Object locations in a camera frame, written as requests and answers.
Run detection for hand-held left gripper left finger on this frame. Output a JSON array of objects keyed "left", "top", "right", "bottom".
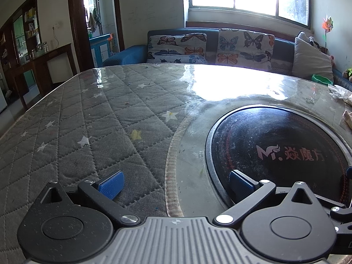
[{"left": 36, "top": 170, "right": 139, "bottom": 226}]

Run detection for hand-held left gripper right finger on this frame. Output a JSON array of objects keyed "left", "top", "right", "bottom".
[{"left": 213, "top": 170, "right": 321, "bottom": 227}]

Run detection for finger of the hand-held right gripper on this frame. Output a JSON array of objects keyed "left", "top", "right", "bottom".
[{"left": 330, "top": 206, "right": 352, "bottom": 224}]

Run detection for beige garment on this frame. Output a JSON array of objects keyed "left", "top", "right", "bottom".
[{"left": 340, "top": 110, "right": 352, "bottom": 130}]

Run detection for hanging clothes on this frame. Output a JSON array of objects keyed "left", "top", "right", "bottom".
[{"left": 88, "top": 7, "right": 102, "bottom": 33}]

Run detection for black round hot plate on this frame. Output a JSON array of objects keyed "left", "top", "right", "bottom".
[{"left": 205, "top": 104, "right": 352, "bottom": 209}]

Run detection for grey quilted star table mat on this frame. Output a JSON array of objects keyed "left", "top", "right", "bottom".
[{"left": 0, "top": 63, "right": 352, "bottom": 264}]

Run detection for white plastic bag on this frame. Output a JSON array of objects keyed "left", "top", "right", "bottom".
[{"left": 328, "top": 84, "right": 352, "bottom": 101}]

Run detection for blue sofa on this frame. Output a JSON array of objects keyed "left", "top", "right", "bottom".
[{"left": 103, "top": 27, "right": 352, "bottom": 88}]

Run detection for green plastic basin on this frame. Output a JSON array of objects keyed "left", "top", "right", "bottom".
[{"left": 312, "top": 73, "right": 334, "bottom": 86}]

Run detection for blue cabinet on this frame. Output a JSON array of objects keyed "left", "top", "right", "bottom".
[{"left": 89, "top": 33, "right": 114, "bottom": 68}]

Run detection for butterfly print cushion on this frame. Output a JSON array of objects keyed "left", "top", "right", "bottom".
[
  {"left": 147, "top": 33, "right": 207, "bottom": 64},
  {"left": 217, "top": 28, "right": 275, "bottom": 72}
]

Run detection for dark wooden cabinet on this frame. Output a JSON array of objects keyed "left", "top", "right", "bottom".
[{"left": 0, "top": 0, "right": 79, "bottom": 113}]

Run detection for grey pillow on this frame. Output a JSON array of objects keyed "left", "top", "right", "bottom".
[{"left": 291, "top": 37, "right": 334, "bottom": 84}]

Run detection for colourful pinwheel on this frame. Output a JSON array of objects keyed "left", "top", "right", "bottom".
[{"left": 322, "top": 14, "right": 334, "bottom": 50}]

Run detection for dark wooden door frame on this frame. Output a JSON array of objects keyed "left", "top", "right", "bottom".
[{"left": 67, "top": 0, "right": 125, "bottom": 73}]

